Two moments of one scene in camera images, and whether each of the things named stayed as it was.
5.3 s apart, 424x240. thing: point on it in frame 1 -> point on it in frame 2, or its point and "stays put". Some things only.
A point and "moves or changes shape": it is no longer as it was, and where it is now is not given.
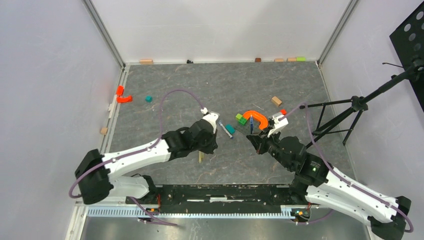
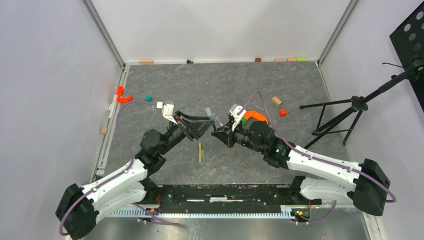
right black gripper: (257, 141) -> (227, 135)
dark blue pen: (251, 124) moves or changes shape
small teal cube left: (148, 98) stays put
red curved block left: (124, 99) stays put
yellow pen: (200, 157) stays put
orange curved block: (263, 120) stays put
